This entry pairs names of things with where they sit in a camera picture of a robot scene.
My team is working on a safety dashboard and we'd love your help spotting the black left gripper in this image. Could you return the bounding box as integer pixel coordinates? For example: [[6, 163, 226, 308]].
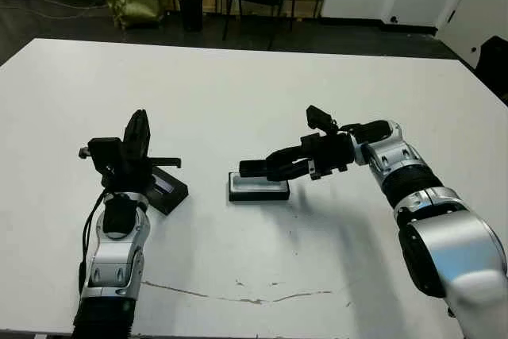
[[102, 109, 183, 198]]

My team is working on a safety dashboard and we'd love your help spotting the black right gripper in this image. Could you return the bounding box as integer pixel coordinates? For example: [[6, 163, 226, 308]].
[[264, 133, 356, 181]]

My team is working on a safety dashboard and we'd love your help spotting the slim black camera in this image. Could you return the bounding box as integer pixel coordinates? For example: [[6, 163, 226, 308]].
[[237, 159, 279, 178]]

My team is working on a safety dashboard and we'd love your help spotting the black box lid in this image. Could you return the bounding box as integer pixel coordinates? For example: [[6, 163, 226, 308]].
[[144, 167, 190, 217]]

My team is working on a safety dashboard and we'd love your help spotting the black box with white tray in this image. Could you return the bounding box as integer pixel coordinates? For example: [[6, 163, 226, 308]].
[[228, 171, 291, 203]]

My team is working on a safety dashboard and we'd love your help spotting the black waste bin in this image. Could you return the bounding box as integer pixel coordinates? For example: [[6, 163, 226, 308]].
[[177, 0, 205, 34]]

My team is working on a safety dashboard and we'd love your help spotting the black armchair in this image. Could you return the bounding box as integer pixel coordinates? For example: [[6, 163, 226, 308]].
[[474, 36, 508, 106]]

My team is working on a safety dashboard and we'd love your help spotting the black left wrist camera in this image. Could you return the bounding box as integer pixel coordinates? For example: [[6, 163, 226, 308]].
[[78, 137, 122, 181]]

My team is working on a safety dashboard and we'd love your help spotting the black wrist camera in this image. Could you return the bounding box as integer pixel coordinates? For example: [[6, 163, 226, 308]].
[[78, 137, 122, 181], [305, 105, 339, 134]]

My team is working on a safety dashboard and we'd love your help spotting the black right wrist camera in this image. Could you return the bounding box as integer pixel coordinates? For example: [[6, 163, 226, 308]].
[[305, 105, 339, 134]]

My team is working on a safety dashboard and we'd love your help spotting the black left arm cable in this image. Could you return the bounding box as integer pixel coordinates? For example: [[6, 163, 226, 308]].
[[76, 191, 107, 297]]

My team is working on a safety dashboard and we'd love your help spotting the white floor cable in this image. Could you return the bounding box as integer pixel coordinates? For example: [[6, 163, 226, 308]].
[[0, 0, 109, 21]]

